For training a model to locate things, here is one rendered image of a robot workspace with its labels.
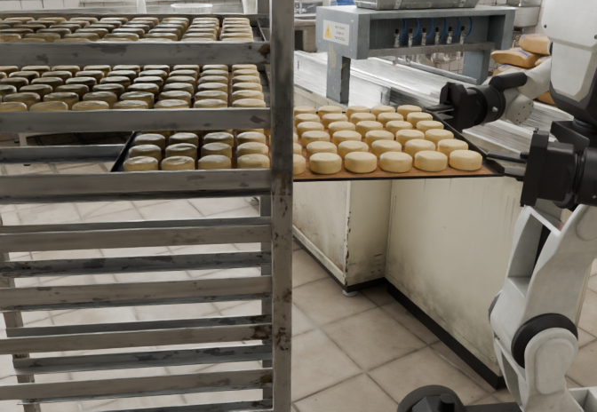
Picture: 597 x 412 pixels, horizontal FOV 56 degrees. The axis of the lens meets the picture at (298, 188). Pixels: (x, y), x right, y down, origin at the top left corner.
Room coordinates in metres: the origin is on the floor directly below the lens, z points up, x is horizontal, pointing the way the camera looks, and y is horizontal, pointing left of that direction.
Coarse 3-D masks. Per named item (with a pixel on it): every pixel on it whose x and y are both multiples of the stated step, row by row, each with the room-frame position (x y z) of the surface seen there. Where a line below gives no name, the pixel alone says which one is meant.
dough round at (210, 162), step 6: (204, 156) 0.83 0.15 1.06; (210, 156) 0.83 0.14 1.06; (216, 156) 0.83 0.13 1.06; (222, 156) 0.83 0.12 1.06; (198, 162) 0.81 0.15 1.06; (204, 162) 0.80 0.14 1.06; (210, 162) 0.80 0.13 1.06; (216, 162) 0.80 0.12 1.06; (222, 162) 0.80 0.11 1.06; (228, 162) 0.81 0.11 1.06; (198, 168) 0.81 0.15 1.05; (204, 168) 0.79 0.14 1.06; (210, 168) 0.79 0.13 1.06; (216, 168) 0.79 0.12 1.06; (222, 168) 0.80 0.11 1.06; (228, 168) 0.80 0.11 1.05
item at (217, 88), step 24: (0, 72) 1.03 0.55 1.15; (24, 72) 1.03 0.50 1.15; (48, 72) 1.04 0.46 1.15; (72, 72) 1.07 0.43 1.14; (96, 72) 1.04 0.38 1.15; (120, 72) 1.04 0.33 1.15; (144, 72) 1.05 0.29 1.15; (168, 72) 1.10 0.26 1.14; (192, 72) 1.05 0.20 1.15; (216, 72) 1.06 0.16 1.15; (240, 72) 1.06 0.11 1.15; (0, 96) 0.85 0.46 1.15; (24, 96) 0.84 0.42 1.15; (48, 96) 0.84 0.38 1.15; (72, 96) 0.85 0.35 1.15; (96, 96) 0.85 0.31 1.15; (120, 96) 0.91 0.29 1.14; (144, 96) 0.85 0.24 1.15; (168, 96) 0.85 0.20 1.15; (192, 96) 0.92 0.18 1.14; (216, 96) 0.86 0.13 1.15; (240, 96) 0.86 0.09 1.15
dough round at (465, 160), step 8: (456, 152) 0.87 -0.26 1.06; (464, 152) 0.87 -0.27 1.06; (472, 152) 0.87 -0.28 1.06; (456, 160) 0.85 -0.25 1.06; (464, 160) 0.84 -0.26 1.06; (472, 160) 0.84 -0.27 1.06; (480, 160) 0.84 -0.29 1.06; (456, 168) 0.85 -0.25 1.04; (464, 168) 0.84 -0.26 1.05; (472, 168) 0.84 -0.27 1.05
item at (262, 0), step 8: (256, 0) 1.21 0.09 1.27; (264, 0) 1.19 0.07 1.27; (256, 8) 1.21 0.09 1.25; (264, 8) 1.19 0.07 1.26; (264, 32) 1.19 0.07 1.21; (264, 200) 1.19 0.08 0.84; (264, 208) 1.19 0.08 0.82; (264, 248) 1.19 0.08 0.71; (264, 272) 1.19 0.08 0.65; (264, 304) 1.19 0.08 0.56; (264, 312) 1.19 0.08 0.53; (264, 360) 1.19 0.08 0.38; (264, 392) 1.19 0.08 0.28; (272, 392) 1.19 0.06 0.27
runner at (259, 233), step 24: (0, 240) 0.72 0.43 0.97; (24, 240) 0.73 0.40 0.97; (48, 240) 0.73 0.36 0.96; (72, 240) 0.74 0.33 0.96; (96, 240) 0.74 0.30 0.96; (120, 240) 0.74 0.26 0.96; (144, 240) 0.75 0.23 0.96; (168, 240) 0.75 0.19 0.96; (192, 240) 0.76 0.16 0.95; (216, 240) 0.76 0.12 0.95; (240, 240) 0.76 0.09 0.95; (264, 240) 0.77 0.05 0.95
